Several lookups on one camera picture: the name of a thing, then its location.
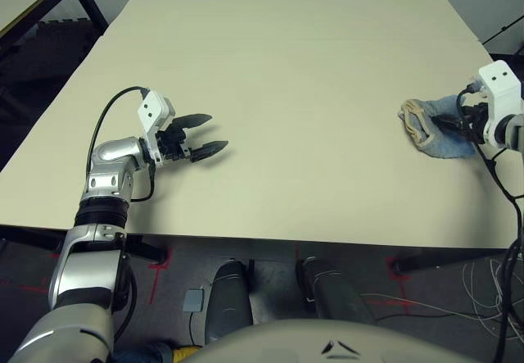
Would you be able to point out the black tripod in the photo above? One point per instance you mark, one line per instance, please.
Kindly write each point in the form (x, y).
(501, 31)

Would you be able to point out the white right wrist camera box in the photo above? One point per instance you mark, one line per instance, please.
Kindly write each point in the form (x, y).
(501, 80)

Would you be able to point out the black table leg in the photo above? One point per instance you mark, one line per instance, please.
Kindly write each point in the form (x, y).
(442, 260)
(28, 238)
(151, 252)

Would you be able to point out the dark grey right robot leg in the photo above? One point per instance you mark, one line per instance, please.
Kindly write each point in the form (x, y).
(333, 291)

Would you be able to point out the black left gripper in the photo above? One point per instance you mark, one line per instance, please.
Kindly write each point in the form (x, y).
(174, 143)

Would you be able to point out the blue terry rag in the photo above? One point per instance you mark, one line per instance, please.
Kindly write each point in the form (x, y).
(442, 146)

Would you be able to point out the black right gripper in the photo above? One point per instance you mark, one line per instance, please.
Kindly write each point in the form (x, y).
(475, 123)

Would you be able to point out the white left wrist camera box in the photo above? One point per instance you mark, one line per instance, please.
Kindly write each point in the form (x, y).
(153, 107)

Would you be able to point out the yellow and black object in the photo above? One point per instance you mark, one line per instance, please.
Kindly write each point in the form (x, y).
(186, 351)

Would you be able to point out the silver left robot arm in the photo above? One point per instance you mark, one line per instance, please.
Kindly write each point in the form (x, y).
(86, 264)

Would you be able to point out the black foam floor mat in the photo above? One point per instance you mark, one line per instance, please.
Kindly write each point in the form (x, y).
(511, 56)
(41, 76)

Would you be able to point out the dark grey robot leg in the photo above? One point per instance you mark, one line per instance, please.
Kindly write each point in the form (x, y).
(227, 297)
(333, 291)

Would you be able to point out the dark grey left robot leg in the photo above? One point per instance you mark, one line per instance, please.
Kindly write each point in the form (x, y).
(227, 297)

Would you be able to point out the light grey robot torso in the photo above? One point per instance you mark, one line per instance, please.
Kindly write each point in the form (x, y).
(286, 346)

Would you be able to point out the blue denim item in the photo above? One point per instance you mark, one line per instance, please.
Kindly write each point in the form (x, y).
(143, 355)

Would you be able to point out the small grey floor pad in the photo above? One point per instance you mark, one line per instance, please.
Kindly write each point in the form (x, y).
(193, 300)

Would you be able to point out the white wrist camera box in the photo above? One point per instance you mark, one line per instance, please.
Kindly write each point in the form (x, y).
(501, 80)
(153, 107)

